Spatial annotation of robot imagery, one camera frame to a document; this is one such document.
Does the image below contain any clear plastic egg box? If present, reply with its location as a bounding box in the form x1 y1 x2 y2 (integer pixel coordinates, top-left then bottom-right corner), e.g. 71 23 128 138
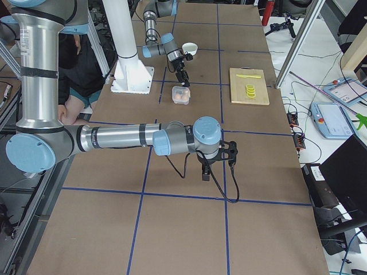
171 86 190 105

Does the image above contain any white bowl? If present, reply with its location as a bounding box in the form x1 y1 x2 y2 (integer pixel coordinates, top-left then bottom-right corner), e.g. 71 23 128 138
182 42 198 56

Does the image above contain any aluminium frame post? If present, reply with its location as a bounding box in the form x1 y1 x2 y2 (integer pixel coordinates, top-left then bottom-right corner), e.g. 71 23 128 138
275 0 325 89

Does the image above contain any teach pendant far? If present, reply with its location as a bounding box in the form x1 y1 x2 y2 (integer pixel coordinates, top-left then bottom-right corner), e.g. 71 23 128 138
323 77 366 107

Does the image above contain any teach pendant near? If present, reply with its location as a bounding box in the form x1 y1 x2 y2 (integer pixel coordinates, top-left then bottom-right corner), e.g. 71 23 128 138
310 102 357 140

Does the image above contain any bamboo cutting board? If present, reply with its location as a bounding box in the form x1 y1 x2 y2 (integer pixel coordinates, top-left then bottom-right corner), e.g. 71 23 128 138
229 68 270 105

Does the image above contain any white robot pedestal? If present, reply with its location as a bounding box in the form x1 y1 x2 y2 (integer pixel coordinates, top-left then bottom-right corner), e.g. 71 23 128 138
103 0 154 95

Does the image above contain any seated person in black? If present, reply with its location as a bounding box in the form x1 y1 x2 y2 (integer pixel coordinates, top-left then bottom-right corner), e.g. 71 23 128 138
58 34 104 125

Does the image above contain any red bottle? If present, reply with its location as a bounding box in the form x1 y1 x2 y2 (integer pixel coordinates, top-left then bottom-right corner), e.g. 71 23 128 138
261 0 275 26

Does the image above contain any yellow plastic knife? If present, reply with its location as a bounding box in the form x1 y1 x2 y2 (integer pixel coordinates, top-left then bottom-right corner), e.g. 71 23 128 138
236 74 261 79

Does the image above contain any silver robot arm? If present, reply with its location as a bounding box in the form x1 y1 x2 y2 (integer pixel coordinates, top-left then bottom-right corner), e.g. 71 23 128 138
6 1 225 172
142 1 193 87

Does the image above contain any teach pendant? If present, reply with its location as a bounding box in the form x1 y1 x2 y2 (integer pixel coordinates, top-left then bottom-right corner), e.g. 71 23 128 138
323 77 366 107
310 102 357 140

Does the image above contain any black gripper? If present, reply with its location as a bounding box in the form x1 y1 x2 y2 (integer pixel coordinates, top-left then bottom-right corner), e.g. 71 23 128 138
196 148 222 181
171 57 190 87

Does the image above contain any black tripod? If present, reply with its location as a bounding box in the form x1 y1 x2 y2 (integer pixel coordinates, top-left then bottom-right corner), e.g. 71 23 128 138
265 13 300 39

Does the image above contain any black computer box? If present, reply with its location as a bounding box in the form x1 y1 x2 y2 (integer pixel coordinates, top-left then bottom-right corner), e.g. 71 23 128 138
302 135 366 255

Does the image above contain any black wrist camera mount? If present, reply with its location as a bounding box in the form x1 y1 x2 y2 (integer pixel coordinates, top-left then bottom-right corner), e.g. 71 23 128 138
219 140 238 163

